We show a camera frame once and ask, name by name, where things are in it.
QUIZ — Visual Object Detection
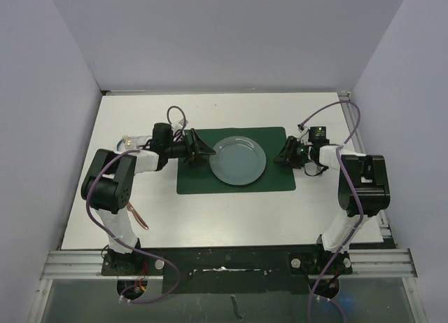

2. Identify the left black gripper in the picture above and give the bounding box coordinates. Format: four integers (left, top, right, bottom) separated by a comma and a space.
164, 129, 215, 167

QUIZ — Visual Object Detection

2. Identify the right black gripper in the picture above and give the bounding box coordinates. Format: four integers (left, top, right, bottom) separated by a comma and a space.
274, 137, 310, 169

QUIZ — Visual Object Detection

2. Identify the teal round plate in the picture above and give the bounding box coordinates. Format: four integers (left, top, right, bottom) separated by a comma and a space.
209, 136, 267, 186

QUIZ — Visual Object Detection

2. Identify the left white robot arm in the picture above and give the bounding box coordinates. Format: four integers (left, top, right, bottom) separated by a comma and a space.
80, 123, 216, 275

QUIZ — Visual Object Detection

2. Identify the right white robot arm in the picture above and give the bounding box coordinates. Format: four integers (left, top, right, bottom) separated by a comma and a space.
274, 126, 391, 273

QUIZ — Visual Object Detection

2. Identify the clear plastic cup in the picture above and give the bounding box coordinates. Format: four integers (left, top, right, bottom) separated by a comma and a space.
120, 135, 152, 150

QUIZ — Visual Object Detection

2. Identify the copper knife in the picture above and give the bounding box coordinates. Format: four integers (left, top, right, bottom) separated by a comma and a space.
127, 202, 148, 230

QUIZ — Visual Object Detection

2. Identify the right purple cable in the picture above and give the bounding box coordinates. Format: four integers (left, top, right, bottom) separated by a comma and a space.
297, 99, 363, 323

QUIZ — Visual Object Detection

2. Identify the purple cable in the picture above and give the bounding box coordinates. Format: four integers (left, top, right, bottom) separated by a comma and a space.
85, 106, 190, 305
297, 99, 363, 323

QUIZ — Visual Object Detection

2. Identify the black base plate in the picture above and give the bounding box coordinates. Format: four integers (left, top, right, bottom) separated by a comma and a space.
101, 245, 353, 299

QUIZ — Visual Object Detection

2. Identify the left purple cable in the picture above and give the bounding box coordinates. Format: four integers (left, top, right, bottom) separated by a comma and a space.
85, 106, 190, 305

